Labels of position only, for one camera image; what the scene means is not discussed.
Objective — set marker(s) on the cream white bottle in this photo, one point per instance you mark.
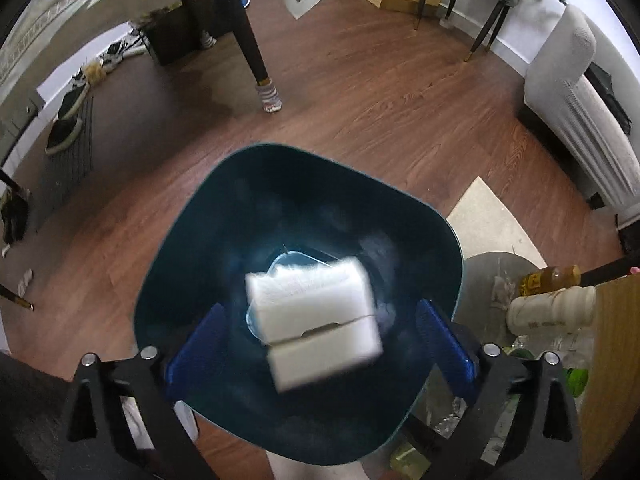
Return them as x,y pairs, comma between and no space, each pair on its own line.
550,310

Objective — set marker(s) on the black white sneaker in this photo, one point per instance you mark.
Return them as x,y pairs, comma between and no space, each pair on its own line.
75,97
65,132

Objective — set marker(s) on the tan fluffy slipper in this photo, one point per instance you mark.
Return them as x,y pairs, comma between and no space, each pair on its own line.
95,70

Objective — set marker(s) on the yellow oil bottle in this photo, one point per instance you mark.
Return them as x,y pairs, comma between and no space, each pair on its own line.
550,279

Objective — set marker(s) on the clear plastic container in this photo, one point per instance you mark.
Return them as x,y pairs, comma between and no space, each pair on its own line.
295,258

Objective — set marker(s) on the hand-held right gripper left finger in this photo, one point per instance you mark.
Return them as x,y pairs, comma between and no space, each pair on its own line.
197,350

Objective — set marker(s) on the dark grey cloth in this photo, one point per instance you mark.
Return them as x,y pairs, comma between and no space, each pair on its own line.
25,410

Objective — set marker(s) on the black bag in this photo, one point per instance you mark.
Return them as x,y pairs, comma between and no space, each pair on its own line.
607,95

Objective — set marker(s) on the black ribbed floor mat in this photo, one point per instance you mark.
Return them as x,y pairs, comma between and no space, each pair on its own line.
70,170

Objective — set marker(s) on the striped table leg sock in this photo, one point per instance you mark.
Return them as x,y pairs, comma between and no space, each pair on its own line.
270,97

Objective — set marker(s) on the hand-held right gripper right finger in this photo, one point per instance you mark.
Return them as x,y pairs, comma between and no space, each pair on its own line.
442,345

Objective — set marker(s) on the dark teal trash bin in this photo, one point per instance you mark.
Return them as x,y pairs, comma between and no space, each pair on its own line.
300,200

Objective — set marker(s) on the cream rug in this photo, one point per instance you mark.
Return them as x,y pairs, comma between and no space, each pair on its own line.
490,225

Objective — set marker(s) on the white cardboard box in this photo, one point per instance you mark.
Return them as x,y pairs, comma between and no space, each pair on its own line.
310,305

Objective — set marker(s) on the dark storage box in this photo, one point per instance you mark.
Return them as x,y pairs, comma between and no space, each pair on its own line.
177,35

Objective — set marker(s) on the grey armchair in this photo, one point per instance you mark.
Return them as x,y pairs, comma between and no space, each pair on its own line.
565,90

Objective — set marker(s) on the flat brown cardboard box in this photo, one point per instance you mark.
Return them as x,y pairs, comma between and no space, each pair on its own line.
400,0

